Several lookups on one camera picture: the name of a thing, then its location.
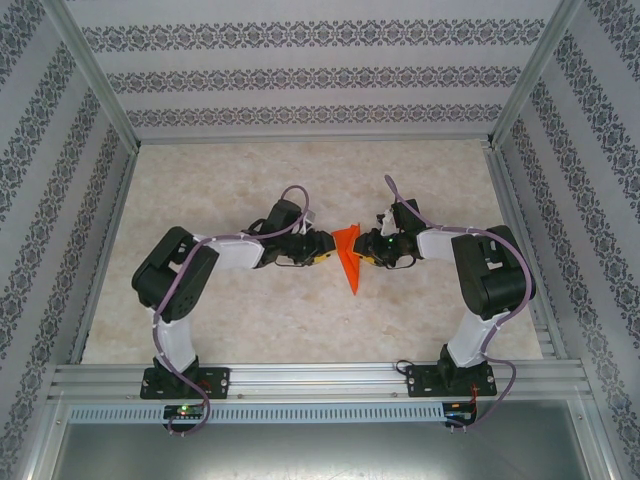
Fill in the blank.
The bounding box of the orange paper sheet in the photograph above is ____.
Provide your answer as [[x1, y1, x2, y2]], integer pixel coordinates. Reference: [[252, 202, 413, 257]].
[[331, 223, 362, 296]]

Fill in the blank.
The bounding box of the grey metal sheet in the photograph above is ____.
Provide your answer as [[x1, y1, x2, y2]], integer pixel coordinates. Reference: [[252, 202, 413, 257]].
[[29, 422, 616, 480]]

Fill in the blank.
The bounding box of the thin aluminium cross rail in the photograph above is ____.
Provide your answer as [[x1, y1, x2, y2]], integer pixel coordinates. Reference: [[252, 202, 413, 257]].
[[135, 133, 496, 147]]

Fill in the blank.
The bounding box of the aluminium side rail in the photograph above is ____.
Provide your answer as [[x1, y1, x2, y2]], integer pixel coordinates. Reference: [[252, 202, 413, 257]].
[[482, 144, 569, 360], [67, 149, 140, 365]]

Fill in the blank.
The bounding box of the wide aluminium mounting rail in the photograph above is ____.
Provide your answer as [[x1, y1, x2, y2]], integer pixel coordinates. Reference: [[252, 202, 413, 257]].
[[47, 362, 594, 401]]

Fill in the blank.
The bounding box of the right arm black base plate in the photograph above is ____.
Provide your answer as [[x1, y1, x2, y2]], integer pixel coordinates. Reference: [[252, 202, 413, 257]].
[[405, 363, 499, 399]]

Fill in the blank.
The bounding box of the slotted grey cable duct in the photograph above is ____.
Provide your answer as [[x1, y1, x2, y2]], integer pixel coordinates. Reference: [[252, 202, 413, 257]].
[[67, 402, 479, 424]]

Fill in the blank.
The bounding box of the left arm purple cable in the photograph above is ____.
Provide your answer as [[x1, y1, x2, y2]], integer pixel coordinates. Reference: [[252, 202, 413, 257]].
[[152, 184, 311, 437]]

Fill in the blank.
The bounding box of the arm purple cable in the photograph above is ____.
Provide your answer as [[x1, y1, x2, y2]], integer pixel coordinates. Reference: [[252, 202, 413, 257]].
[[152, 184, 311, 437], [383, 173, 535, 434]]

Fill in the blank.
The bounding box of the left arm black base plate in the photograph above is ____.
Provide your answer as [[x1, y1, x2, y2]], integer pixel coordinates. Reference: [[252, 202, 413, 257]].
[[139, 367, 232, 400]]

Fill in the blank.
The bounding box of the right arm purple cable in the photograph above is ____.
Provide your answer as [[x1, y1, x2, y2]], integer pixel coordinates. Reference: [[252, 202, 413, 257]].
[[383, 173, 535, 434]]

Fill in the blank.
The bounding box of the aluminium frame post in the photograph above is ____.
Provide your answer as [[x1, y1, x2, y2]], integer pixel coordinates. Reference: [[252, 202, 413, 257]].
[[42, 0, 141, 151], [489, 0, 586, 147]]

